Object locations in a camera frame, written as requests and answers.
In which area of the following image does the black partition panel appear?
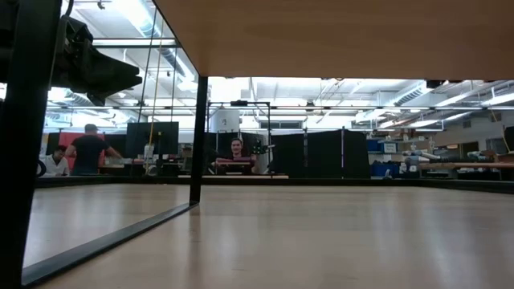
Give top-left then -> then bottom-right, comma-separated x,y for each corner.
271,134 -> 306,180
306,128 -> 343,180
343,128 -> 371,180

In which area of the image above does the blue storage bin with label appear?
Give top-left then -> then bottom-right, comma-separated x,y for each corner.
367,139 -> 398,154

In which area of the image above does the person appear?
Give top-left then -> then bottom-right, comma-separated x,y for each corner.
64,123 -> 124,177
211,137 -> 258,176
39,144 -> 71,177

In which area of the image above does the long wooden workbench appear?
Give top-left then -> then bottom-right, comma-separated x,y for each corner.
417,161 -> 514,181

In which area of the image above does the white cylindrical tank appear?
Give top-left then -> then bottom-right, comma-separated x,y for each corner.
208,108 -> 241,133

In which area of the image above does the wooden background table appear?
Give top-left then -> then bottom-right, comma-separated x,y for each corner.
178,173 -> 289,180

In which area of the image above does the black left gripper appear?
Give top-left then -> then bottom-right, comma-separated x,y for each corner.
51,15 -> 144,107

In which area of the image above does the black monitor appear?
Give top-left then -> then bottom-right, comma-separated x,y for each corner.
125,121 -> 180,158

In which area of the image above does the grey overhead frame bar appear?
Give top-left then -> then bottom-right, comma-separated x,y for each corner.
92,37 -> 178,50

